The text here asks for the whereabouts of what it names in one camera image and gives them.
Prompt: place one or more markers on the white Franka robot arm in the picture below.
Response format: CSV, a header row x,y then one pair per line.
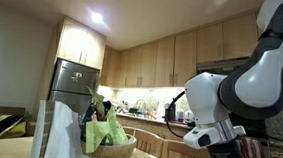
x,y
261,84

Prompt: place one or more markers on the red striped hanging dish towel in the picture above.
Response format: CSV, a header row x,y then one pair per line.
x,y
255,150

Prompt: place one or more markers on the wooden chair back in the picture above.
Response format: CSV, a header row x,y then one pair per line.
x,y
183,148

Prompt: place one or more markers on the white mug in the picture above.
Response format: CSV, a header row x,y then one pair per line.
x,y
189,116

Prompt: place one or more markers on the small white bottle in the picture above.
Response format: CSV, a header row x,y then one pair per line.
x,y
180,115

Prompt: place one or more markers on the curved-back wooden chair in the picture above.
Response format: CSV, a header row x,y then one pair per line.
x,y
143,141

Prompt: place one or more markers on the wooden kitchen counter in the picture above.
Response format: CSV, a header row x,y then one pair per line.
x,y
138,123

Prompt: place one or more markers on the curved metal kitchen faucet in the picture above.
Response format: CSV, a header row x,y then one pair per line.
x,y
141,104

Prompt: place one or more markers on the round wooden bowl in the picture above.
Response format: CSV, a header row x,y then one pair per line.
x,y
112,153

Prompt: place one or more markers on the steel range hood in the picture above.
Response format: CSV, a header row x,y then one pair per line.
x,y
219,64

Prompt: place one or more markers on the light green snack bag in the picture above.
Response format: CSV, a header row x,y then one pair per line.
x,y
96,132

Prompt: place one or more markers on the light wooden cabinet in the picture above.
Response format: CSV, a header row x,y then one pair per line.
x,y
80,41
149,63

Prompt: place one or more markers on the dark blue snack bag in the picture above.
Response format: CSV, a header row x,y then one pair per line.
x,y
88,117

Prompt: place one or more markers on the white standing paper packet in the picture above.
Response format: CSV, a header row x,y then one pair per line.
x,y
60,133

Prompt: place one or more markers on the stainless steel fridge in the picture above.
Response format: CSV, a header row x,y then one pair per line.
x,y
74,81

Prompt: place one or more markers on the round ceiling light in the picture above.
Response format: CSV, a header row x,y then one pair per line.
x,y
98,18

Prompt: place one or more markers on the yellow pillow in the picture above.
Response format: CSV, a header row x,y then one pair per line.
x,y
16,132

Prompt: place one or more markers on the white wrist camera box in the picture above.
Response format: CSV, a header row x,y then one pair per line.
x,y
239,130

